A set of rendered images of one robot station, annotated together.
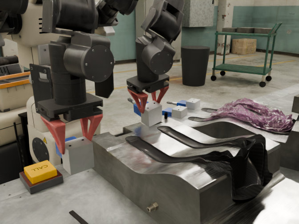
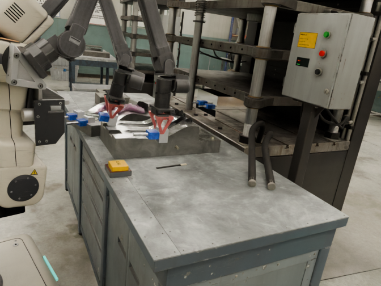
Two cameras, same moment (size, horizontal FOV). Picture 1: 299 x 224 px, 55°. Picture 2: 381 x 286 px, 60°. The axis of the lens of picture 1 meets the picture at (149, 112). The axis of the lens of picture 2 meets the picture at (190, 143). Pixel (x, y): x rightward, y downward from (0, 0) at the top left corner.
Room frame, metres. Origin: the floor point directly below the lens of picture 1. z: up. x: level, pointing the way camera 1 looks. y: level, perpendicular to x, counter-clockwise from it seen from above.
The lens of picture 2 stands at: (0.17, 1.31, 1.31)
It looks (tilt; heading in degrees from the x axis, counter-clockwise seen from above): 18 degrees down; 280
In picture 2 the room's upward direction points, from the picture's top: 7 degrees clockwise
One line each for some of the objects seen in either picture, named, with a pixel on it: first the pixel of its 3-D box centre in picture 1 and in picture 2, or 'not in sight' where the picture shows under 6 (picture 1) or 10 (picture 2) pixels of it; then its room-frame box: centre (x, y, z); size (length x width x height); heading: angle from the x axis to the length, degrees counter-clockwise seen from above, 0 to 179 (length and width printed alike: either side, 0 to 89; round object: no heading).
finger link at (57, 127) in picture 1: (66, 128); (161, 121); (0.49, 0.15, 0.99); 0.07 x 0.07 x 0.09; 39
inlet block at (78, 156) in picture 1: (67, 146); (149, 134); (0.53, 0.17, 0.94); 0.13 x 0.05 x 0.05; 39
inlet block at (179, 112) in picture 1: (167, 113); (80, 122); (0.95, -0.06, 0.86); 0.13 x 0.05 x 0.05; 57
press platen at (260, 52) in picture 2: not in sight; (250, 58); (0.24, -1.11, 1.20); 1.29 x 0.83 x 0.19; 129
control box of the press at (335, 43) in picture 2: not in sight; (297, 164); (-0.12, -0.38, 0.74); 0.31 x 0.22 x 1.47; 129
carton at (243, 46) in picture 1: (243, 46); not in sight; (8.48, -2.75, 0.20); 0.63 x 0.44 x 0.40; 123
